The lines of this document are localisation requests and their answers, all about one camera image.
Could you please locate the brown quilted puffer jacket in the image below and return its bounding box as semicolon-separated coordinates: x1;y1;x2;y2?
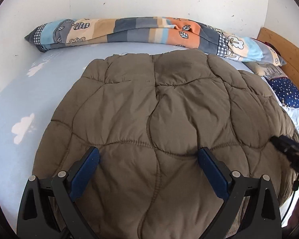
33;49;299;238

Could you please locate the navy star-patterned pillow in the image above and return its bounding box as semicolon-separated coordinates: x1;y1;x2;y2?
266;77;299;109

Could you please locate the wooden headboard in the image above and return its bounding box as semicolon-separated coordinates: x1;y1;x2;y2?
257;27;299;89

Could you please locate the grey patterned pillow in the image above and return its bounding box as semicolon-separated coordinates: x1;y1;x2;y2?
261;64;286;80

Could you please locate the light blue cloud bedsheet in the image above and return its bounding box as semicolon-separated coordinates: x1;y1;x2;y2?
0;42;299;234

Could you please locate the colourful patchwork rolled duvet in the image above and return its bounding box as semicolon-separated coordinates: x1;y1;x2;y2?
25;17;286;66

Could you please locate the black cable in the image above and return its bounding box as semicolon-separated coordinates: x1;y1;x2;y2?
280;174;299;226

